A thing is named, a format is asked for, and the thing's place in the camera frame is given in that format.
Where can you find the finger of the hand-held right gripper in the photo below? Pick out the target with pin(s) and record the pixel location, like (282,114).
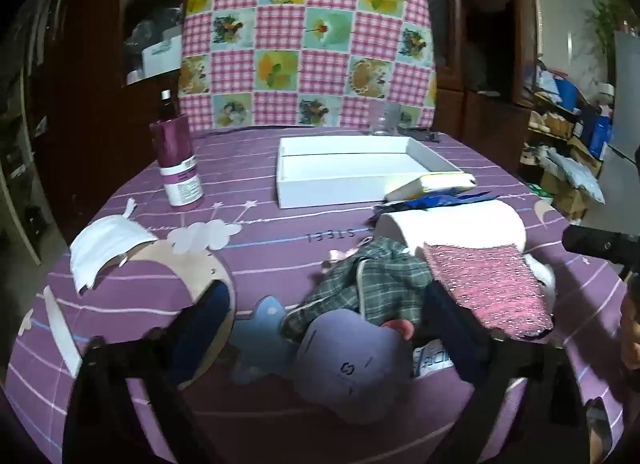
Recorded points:
(600,245)

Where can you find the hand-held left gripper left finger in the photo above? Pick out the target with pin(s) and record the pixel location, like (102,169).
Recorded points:
(210,324)

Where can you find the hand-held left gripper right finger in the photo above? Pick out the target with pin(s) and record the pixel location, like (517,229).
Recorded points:
(450,329)

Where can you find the pink knitted cloth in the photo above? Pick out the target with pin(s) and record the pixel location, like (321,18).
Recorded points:
(485,284)

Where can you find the white plush toy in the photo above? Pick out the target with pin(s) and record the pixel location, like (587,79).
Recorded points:
(545,279)

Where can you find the green plaid cloth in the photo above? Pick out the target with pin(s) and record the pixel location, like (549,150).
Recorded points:
(380,284)

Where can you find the purple cap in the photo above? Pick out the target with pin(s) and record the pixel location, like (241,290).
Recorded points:
(350,364)

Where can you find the blue printed packet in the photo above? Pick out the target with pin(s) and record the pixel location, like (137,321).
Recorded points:
(435,201)

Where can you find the yellow-white small box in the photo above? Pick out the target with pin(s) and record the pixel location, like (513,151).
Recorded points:
(430,184)

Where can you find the white shallow box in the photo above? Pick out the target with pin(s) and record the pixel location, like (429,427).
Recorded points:
(350,168)

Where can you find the person's right hand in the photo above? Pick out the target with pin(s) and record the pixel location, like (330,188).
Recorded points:
(631,329)

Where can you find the white printed tag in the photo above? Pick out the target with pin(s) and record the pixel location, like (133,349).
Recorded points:
(431,360)

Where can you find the cluttered goods shelf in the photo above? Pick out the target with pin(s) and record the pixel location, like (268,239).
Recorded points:
(560,143)

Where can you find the white face mask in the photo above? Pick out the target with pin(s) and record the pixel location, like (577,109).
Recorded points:
(105,249)

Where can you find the purple striped tablecloth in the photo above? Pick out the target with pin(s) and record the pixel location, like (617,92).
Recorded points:
(240,178)

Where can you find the white flat strip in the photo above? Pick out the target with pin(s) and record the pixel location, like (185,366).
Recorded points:
(61,331)

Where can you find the purple spray bottle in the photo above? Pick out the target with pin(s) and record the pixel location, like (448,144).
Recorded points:
(175,158)

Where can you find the wooden glass-door cabinet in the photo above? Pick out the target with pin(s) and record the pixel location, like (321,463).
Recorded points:
(495,108)

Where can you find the black clip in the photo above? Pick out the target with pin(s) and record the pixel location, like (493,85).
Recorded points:
(422,134)

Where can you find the clear glass cup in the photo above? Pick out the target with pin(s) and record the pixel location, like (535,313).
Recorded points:
(384,121)

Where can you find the green potted plant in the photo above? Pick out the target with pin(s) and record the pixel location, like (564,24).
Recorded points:
(607,18)

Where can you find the white cardboard box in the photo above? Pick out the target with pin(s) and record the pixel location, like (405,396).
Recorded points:
(161,56)

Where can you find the wooden shelf cabinet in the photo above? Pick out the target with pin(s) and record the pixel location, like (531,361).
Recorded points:
(90,68)

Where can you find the pink checked quilt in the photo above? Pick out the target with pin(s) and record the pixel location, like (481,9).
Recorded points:
(310,33)

